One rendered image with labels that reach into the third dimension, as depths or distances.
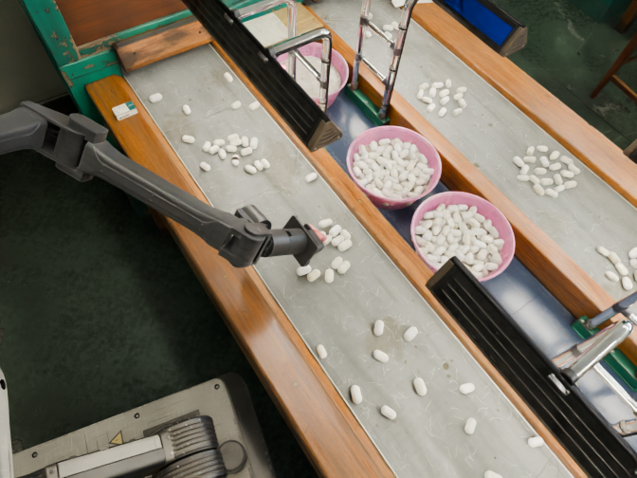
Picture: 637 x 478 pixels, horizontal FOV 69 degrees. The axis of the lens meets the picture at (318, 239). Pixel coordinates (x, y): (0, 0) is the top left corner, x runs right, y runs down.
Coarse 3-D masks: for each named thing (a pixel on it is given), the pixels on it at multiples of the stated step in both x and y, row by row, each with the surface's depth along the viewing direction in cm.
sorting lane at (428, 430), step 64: (192, 64) 149; (192, 128) 136; (256, 128) 137; (256, 192) 126; (320, 192) 127; (320, 256) 117; (384, 256) 118; (320, 320) 108; (384, 320) 109; (384, 384) 102; (448, 384) 102; (384, 448) 95; (448, 448) 96; (512, 448) 96
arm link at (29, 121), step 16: (16, 112) 83; (32, 112) 84; (48, 112) 86; (0, 128) 77; (16, 128) 79; (32, 128) 82; (48, 128) 89; (64, 128) 85; (0, 144) 76; (16, 144) 80; (32, 144) 84; (48, 144) 90; (64, 144) 86; (80, 144) 87; (64, 160) 88; (80, 160) 89
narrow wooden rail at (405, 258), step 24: (216, 48) 151; (240, 72) 145; (336, 168) 128; (336, 192) 126; (360, 192) 124; (360, 216) 120; (384, 240) 117; (408, 264) 114; (456, 336) 107; (480, 360) 104; (504, 384) 100; (528, 408) 98
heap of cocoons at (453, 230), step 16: (448, 208) 126; (464, 208) 126; (432, 224) 124; (448, 224) 124; (464, 224) 123; (480, 224) 126; (416, 240) 120; (432, 240) 122; (448, 240) 121; (464, 240) 121; (480, 240) 123; (496, 240) 121; (432, 256) 118; (448, 256) 119; (464, 256) 120; (480, 256) 119; (496, 256) 119; (480, 272) 117
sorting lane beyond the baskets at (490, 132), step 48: (336, 0) 170; (384, 0) 171; (384, 48) 158; (432, 48) 159; (480, 96) 148; (480, 144) 138; (528, 144) 139; (528, 192) 130; (576, 192) 131; (576, 240) 123; (624, 240) 124; (624, 288) 116
